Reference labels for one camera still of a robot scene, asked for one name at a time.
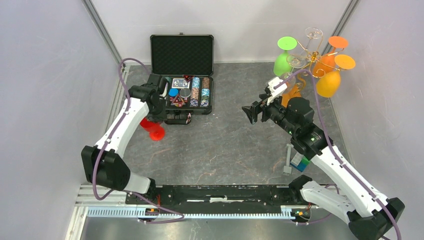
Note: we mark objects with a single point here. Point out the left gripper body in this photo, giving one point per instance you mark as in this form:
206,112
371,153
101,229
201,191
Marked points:
158,113

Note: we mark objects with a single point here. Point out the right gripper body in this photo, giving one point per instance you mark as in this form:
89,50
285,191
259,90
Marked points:
270,111

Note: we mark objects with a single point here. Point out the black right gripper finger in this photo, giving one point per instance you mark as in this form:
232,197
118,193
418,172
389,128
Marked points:
253,116
254,109

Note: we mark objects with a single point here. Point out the red plastic wine glass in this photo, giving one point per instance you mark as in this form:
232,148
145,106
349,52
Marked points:
155,130

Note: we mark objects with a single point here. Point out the clear wine glass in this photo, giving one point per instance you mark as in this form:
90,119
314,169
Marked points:
309,51
288,80

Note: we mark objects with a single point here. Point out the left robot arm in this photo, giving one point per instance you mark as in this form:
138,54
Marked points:
103,163

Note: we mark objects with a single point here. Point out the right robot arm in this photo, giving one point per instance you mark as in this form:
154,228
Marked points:
368,213

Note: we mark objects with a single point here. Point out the wooden rack base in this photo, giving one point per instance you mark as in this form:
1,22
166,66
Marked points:
293,93

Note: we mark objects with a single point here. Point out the green plastic wine glass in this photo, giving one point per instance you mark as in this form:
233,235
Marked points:
281,65

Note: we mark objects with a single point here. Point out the yellow plastic wine glass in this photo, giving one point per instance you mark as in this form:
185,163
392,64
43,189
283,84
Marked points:
329,83

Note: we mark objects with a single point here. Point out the orange plastic wine glass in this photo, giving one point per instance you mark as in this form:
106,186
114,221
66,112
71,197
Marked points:
326,63

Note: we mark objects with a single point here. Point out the blue round chip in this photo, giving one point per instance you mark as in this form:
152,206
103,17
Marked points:
173,92

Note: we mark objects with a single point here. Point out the playing card deck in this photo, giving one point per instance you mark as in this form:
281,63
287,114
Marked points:
180,83

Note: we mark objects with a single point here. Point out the black poker chip case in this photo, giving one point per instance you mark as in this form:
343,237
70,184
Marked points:
190,57

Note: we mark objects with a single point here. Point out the blue green building blocks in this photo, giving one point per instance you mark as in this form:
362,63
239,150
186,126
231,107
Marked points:
299,162

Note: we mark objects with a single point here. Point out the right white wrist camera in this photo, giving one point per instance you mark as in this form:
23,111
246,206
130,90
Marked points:
275,87

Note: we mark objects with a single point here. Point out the gold wire glass rack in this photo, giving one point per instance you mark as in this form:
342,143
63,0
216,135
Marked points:
318,64

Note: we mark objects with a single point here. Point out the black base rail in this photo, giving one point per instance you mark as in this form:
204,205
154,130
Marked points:
226,199

